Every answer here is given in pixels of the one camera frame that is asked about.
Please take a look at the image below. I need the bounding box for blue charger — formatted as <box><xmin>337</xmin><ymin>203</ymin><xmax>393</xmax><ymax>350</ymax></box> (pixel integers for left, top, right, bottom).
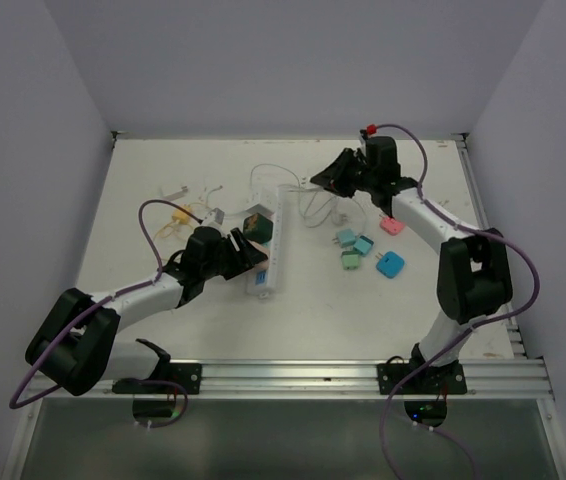
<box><xmin>376</xmin><ymin>251</ymin><xmax>405</xmax><ymax>279</ymax></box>

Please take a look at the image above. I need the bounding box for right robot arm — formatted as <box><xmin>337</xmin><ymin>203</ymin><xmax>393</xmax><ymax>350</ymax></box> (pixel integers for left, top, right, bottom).
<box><xmin>310</xmin><ymin>136</ymin><xmax>512</xmax><ymax>393</ymax></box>

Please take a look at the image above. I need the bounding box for light blue charger plug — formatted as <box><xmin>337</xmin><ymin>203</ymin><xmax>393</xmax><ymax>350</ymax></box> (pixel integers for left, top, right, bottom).
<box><xmin>333</xmin><ymin>229</ymin><xmax>357</xmax><ymax>249</ymax></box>

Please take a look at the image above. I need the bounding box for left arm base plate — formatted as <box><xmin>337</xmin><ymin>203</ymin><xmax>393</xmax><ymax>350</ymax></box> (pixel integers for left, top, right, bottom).
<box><xmin>112</xmin><ymin>362</ymin><xmax>203</xmax><ymax>395</ymax></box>

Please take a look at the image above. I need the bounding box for beige dragon charger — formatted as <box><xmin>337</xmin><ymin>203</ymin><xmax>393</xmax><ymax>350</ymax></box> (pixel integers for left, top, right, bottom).
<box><xmin>251</xmin><ymin>241</ymin><xmax>270</xmax><ymax>260</ymax></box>

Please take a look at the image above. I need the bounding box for white cube socket adapter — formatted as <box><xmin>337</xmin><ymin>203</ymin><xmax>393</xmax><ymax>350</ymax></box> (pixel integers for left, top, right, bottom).
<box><xmin>252</xmin><ymin>186</ymin><xmax>278</xmax><ymax>213</ymax></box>

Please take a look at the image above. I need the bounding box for white power strip cord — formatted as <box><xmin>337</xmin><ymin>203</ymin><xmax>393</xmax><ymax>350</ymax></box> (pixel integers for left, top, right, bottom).
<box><xmin>248</xmin><ymin>164</ymin><xmax>369</xmax><ymax>231</ymax></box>

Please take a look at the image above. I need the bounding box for dark green dragon charger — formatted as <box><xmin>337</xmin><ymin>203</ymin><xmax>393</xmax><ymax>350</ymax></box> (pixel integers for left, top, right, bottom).
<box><xmin>242</xmin><ymin>213</ymin><xmax>273</xmax><ymax>245</ymax></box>

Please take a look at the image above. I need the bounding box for mint green charger plug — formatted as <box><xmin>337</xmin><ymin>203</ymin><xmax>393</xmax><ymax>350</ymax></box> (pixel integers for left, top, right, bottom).
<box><xmin>340</xmin><ymin>250</ymin><xmax>362</xmax><ymax>271</ymax></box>

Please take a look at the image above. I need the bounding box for teal charger plug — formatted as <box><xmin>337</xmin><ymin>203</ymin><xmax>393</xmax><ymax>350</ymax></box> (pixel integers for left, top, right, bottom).
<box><xmin>352</xmin><ymin>235</ymin><xmax>374</xmax><ymax>257</ymax></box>

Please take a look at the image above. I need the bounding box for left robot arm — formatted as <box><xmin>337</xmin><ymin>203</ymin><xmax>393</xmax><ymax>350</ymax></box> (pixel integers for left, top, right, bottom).
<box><xmin>25</xmin><ymin>226</ymin><xmax>269</xmax><ymax>396</ymax></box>

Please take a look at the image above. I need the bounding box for yellow usb cable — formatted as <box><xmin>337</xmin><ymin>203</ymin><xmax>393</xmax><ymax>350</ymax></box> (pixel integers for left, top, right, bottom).
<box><xmin>155</xmin><ymin>197</ymin><xmax>214</xmax><ymax>241</ymax></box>

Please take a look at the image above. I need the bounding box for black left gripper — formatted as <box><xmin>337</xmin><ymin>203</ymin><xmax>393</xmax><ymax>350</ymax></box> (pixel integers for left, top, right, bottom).
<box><xmin>201</xmin><ymin>227</ymin><xmax>265</xmax><ymax>279</ymax></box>

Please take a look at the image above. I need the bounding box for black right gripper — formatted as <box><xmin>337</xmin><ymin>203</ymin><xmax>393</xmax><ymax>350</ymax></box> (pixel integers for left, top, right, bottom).
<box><xmin>312</xmin><ymin>148</ymin><xmax>377</xmax><ymax>199</ymax></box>

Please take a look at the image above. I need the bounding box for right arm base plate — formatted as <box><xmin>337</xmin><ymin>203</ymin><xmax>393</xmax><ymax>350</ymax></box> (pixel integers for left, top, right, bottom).
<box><xmin>376</xmin><ymin>356</ymin><xmax>468</xmax><ymax>395</ymax></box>

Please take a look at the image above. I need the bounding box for aluminium front rail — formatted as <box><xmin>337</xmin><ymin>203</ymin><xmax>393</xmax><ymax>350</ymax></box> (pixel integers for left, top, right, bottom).
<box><xmin>26</xmin><ymin>357</ymin><xmax>557</xmax><ymax>400</ymax></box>

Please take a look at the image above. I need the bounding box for yellow charger plug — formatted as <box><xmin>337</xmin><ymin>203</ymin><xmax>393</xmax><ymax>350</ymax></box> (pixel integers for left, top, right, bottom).
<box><xmin>171</xmin><ymin>206</ymin><xmax>193</xmax><ymax>224</ymax></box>

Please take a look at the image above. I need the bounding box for white power strip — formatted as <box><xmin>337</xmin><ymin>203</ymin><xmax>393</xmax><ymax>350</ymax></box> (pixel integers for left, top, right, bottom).
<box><xmin>246</xmin><ymin>184</ymin><xmax>284</xmax><ymax>298</ymax></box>

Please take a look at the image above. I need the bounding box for silver honor charger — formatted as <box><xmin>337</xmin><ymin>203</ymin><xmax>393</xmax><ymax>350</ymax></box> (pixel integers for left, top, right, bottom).
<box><xmin>159</xmin><ymin>185</ymin><xmax>189</xmax><ymax>201</ymax></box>

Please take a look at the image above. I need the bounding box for pink charger plug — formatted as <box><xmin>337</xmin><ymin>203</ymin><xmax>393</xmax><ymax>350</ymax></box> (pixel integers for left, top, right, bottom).
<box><xmin>379</xmin><ymin>216</ymin><xmax>405</xmax><ymax>236</ymax></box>

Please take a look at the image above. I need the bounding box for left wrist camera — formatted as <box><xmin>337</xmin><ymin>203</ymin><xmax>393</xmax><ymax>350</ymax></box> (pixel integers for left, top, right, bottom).
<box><xmin>201</xmin><ymin>208</ymin><xmax>225</xmax><ymax>229</ymax></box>

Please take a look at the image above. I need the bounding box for aluminium frame rail right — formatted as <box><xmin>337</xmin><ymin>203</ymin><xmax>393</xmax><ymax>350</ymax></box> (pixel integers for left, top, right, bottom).
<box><xmin>450</xmin><ymin>132</ymin><xmax>557</xmax><ymax>399</ymax></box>

